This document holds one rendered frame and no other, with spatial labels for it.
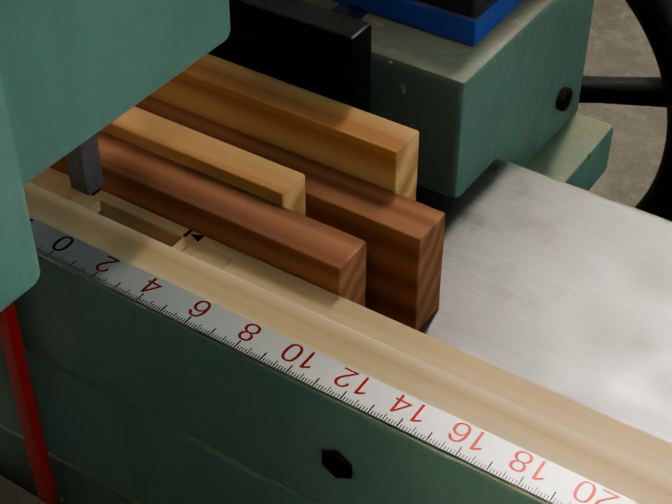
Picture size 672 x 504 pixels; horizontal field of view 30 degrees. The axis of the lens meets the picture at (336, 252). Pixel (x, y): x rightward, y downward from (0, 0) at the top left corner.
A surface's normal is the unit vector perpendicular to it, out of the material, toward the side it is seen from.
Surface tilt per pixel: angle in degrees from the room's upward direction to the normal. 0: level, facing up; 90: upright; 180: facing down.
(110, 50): 90
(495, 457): 0
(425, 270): 90
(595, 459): 0
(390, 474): 90
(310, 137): 90
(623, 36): 0
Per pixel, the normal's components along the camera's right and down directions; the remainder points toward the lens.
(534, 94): 0.83, 0.36
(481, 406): 0.00, -0.76
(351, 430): -0.55, 0.54
